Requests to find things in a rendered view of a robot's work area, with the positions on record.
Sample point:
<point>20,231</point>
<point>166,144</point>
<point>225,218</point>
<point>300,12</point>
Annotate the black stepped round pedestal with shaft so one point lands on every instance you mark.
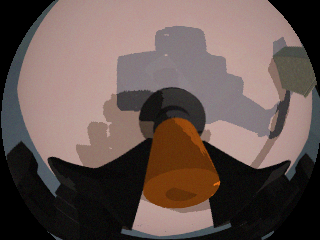
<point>171,103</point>

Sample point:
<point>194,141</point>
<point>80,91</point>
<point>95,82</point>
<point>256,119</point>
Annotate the orange knob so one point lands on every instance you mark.
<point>180,173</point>

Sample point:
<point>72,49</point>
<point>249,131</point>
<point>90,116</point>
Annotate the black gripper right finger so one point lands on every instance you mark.
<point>239,184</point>

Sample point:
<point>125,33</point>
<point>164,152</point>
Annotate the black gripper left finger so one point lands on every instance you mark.
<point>117,185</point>

